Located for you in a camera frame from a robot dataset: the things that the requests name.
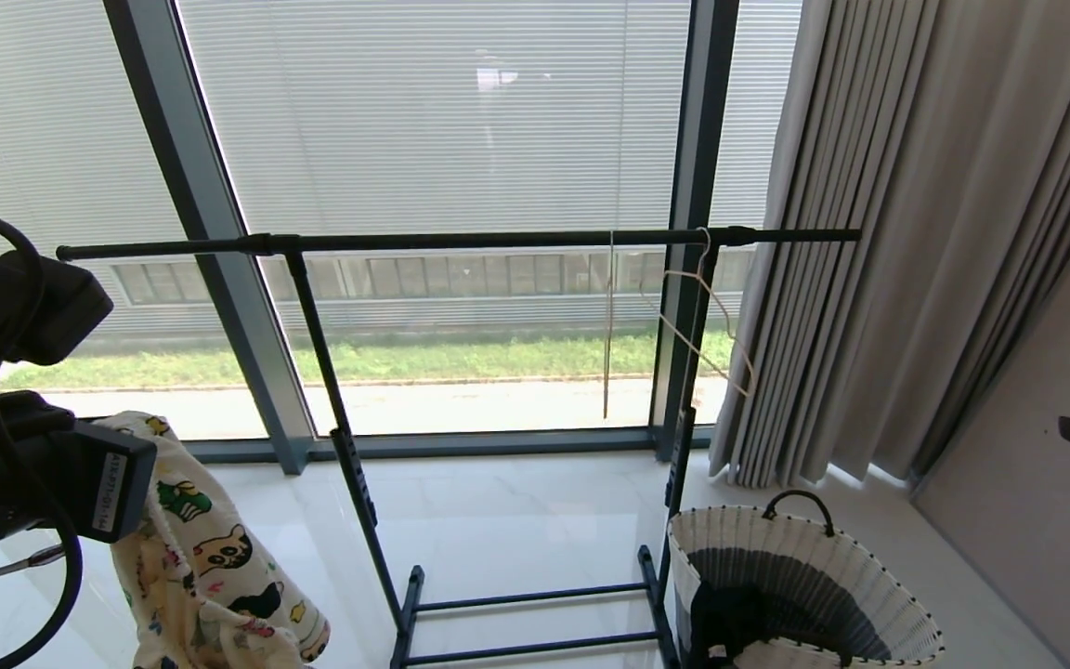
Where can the window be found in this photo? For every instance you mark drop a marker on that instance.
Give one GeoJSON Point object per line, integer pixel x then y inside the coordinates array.
{"type": "Point", "coordinates": [451, 111]}

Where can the pink clothes hanger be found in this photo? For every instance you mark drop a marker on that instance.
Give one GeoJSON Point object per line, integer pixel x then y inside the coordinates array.
{"type": "Point", "coordinates": [699, 265]}
{"type": "Point", "coordinates": [607, 353]}

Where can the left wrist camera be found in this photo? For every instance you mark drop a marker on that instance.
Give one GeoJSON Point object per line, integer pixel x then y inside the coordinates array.
{"type": "Point", "coordinates": [33, 307]}

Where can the black garment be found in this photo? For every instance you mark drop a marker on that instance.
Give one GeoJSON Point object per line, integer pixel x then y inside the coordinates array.
{"type": "Point", "coordinates": [725, 623]}

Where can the white laundry basket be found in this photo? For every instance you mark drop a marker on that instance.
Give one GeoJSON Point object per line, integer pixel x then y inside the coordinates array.
{"type": "Point", "coordinates": [888, 604]}

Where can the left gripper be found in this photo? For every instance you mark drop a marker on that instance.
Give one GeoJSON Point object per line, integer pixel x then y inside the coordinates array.
{"type": "Point", "coordinates": [24, 474]}

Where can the black clothes rack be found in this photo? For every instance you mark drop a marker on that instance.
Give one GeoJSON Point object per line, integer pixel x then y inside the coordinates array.
{"type": "Point", "coordinates": [498, 242]}

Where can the cream printed garment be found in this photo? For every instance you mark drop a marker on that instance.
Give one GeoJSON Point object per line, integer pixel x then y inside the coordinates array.
{"type": "Point", "coordinates": [210, 576]}

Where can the beige curtain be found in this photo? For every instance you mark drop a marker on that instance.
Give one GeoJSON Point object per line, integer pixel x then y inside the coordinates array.
{"type": "Point", "coordinates": [916, 232]}

